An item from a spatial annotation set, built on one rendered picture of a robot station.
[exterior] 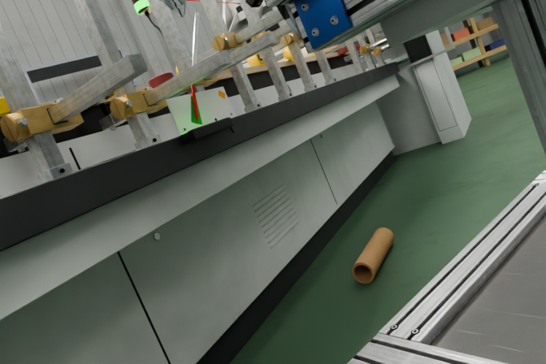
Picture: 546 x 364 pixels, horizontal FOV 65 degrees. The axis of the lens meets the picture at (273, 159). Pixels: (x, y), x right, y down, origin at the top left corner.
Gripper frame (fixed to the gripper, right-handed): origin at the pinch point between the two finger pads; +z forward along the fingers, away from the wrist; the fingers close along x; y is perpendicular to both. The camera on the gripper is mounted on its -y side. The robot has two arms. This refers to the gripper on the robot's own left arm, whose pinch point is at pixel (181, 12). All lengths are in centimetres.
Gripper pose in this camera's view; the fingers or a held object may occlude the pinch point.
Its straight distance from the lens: 124.1
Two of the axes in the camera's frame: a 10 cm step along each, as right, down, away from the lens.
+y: -1.7, 1.6, -9.7
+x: 9.1, -3.6, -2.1
